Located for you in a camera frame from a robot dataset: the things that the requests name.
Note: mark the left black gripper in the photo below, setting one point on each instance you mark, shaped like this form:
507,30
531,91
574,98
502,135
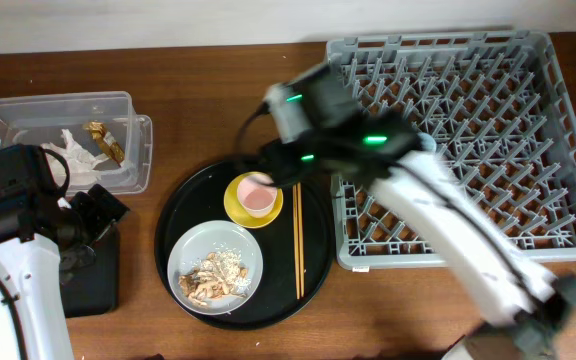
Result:
103,210

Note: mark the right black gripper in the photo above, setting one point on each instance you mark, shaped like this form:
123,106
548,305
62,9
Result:
304,163

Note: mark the pink cup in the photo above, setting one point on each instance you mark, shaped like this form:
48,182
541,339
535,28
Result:
256,194

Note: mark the white napkin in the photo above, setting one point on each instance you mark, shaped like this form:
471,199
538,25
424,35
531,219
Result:
81,163

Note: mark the gold foil wrapper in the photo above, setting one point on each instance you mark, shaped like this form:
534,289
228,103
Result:
105,141

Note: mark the blue cup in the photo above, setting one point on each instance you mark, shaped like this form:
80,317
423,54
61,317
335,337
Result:
428,143

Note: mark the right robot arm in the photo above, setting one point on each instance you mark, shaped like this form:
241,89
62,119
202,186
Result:
523,305

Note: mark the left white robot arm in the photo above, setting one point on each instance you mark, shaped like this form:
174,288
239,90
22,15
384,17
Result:
59,256

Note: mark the grey dishwasher rack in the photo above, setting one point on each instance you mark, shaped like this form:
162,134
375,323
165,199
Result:
498,109

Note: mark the right wooden chopstick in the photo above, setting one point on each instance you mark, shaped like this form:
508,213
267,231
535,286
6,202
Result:
300,237

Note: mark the wooden chopstick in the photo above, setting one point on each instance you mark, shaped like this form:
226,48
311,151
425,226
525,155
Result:
300,237
296,242

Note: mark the left wooden chopstick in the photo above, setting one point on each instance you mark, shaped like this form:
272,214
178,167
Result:
296,242

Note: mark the clear plastic bin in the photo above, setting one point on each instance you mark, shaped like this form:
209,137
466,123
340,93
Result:
41,120

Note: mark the black rectangular bin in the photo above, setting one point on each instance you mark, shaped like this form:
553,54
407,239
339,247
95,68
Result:
91,285

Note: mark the round black tray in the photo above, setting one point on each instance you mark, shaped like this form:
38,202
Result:
195,201

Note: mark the grey plate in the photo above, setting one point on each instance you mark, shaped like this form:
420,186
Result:
212,236

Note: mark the food scraps on plate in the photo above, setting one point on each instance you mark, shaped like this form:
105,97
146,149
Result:
219,275

